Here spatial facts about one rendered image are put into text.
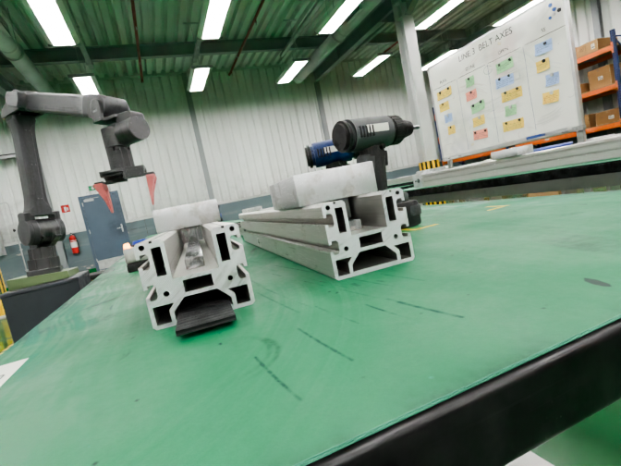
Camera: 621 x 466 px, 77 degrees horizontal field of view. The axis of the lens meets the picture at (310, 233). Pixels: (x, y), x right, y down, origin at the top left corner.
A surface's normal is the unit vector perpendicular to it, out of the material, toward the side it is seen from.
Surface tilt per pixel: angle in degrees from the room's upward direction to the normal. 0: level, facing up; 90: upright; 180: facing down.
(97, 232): 90
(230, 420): 0
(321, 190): 90
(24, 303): 90
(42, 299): 90
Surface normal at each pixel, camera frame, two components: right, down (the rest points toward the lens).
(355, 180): 0.29, 0.04
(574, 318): -0.20, -0.97
